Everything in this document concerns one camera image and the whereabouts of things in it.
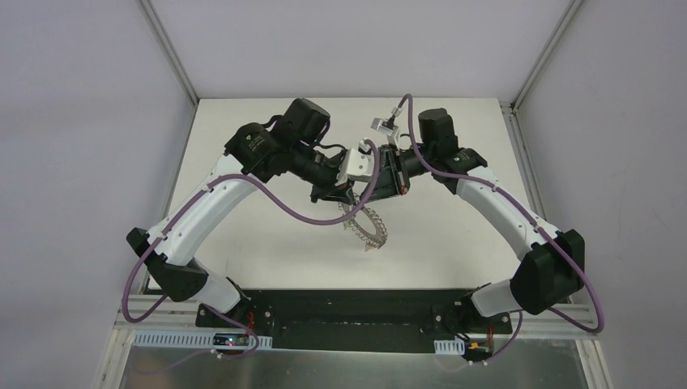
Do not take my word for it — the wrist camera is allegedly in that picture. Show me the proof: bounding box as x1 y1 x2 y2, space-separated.
370 118 400 147
335 138 380 186

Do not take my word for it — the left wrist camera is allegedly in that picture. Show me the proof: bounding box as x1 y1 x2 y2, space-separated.
335 138 380 186

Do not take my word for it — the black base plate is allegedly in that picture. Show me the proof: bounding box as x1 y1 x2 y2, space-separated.
228 289 513 353

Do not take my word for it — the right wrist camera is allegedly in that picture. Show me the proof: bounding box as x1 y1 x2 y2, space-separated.
370 118 400 147

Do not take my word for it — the metal disc with keyrings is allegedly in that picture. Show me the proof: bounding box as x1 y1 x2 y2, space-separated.
342 207 388 251

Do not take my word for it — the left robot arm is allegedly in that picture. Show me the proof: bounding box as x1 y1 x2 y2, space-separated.
122 98 360 328

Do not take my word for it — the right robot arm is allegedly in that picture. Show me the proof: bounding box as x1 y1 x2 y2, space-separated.
371 108 586 332

